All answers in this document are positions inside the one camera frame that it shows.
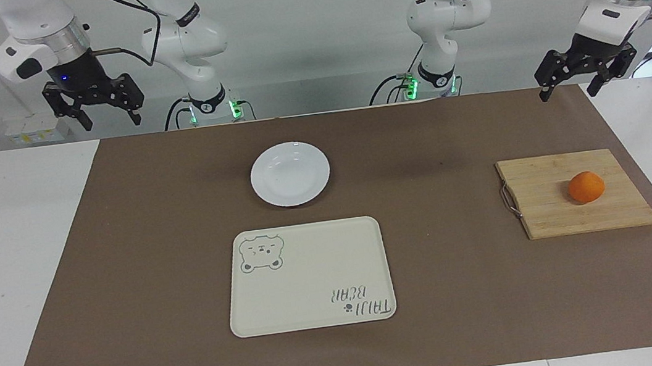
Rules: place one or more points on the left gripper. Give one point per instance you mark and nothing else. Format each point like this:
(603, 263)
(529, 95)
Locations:
(593, 51)

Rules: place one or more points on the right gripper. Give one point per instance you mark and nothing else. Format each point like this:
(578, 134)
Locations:
(78, 76)

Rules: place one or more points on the orange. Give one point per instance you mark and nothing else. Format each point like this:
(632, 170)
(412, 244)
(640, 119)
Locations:
(586, 187)

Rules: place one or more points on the white round plate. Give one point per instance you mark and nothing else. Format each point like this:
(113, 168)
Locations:
(290, 174)

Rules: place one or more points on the white box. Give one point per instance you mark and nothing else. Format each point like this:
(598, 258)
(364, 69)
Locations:
(36, 128)

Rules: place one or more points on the wooden cutting board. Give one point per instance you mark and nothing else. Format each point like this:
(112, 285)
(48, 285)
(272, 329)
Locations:
(559, 204)

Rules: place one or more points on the cream tray with bear print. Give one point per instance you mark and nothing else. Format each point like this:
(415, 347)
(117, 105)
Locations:
(307, 285)

